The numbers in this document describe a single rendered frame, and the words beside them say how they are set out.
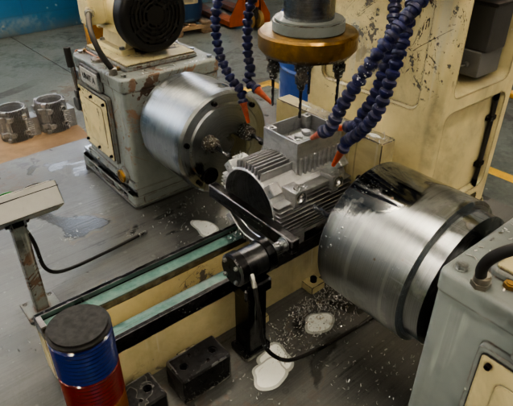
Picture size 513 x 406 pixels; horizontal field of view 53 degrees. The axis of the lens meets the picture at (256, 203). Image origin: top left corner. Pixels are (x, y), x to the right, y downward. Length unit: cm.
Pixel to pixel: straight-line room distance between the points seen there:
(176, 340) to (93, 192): 68
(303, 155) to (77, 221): 68
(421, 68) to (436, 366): 56
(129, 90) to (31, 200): 40
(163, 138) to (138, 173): 22
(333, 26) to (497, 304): 52
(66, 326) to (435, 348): 48
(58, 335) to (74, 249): 83
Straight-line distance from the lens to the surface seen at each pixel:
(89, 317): 53
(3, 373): 110
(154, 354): 98
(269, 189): 95
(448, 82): 105
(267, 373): 100
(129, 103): 131
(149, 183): 142
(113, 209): 146
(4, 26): 658
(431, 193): 83
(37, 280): 114
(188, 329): 99
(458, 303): 71
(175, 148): 116
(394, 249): 78
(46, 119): 357
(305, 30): 92
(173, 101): 120
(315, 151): 102
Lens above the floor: 158
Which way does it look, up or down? 33 degrees down
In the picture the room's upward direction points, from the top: straight up
